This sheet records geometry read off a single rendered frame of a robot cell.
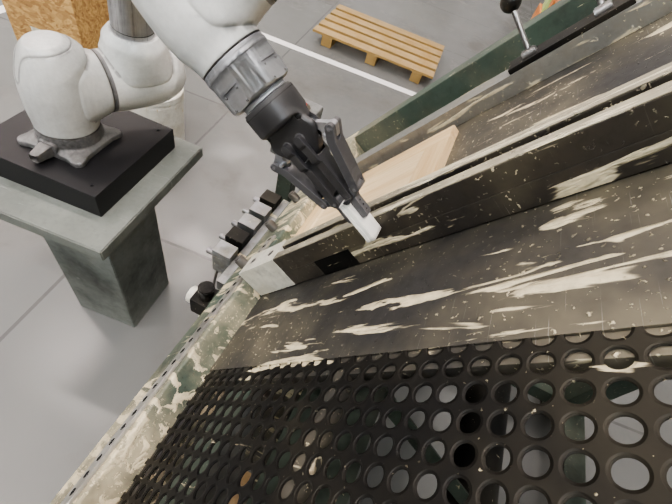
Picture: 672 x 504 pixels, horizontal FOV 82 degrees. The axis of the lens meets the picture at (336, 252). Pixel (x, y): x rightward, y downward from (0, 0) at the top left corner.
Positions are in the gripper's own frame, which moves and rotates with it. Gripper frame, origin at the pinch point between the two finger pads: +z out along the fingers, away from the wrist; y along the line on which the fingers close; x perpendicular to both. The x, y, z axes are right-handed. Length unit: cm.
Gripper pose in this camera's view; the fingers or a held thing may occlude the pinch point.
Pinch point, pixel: (360, 217)
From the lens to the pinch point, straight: 56.0
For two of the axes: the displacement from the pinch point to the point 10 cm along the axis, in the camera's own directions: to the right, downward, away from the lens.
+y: 6.8, -2.6, -6.8
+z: 6.1, 7.1, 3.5
